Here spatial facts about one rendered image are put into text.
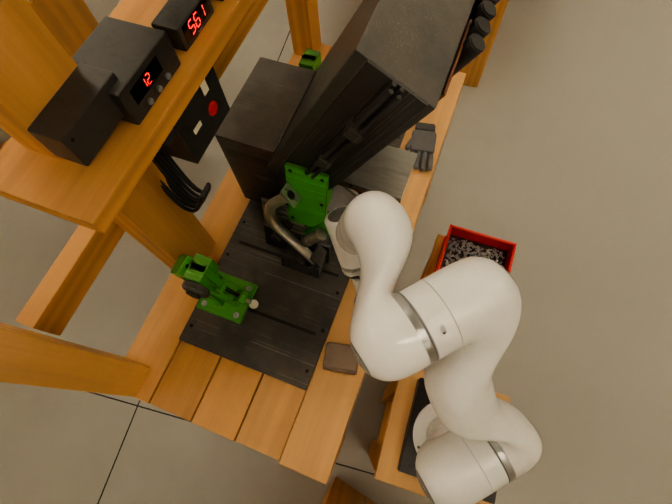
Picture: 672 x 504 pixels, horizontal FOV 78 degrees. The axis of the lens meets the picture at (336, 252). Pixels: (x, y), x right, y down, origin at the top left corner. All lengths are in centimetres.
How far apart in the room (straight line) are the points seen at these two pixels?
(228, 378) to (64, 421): 138
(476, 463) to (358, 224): 47
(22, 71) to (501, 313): 76
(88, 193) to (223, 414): 75
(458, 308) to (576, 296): 200
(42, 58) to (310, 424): 100
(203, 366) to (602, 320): 196
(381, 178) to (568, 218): 166
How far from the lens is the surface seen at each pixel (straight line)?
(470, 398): 64
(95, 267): 117
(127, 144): 85
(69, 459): 253
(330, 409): 123
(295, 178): 107
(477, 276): 54
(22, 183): 90
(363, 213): 56
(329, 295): 128
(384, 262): 52
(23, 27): 81
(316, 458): 124
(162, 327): 141
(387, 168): 121
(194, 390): 134
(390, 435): 128
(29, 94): 82
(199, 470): 226
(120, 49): 89
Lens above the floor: 213
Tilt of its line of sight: 67 degrees down
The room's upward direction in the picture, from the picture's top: 7 degrees counter-clockwise
